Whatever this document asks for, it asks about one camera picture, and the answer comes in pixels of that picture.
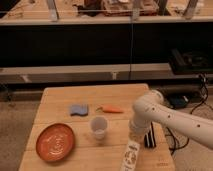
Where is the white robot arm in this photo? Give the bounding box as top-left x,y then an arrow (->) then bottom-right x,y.
129,90 -> 213,150

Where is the orange toy carrot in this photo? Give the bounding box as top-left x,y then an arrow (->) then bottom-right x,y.
96,105 -> 124,113

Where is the blue sponge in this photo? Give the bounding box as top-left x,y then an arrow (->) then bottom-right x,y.
70,104 -> 89,116

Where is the translucent plastic cup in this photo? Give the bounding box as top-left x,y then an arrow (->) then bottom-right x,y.
90,116 -> 108,140

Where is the wooden table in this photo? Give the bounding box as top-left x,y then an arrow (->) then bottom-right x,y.
18,83 -> 176,171

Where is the black box on shelf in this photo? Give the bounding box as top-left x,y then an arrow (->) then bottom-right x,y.
168,49 -> 213,75

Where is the grey metal shelf rail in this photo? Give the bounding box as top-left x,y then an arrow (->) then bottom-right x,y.
0,63 -> 173,84

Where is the black power cable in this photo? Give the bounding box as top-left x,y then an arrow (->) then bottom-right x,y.
161,74 -> 210,156

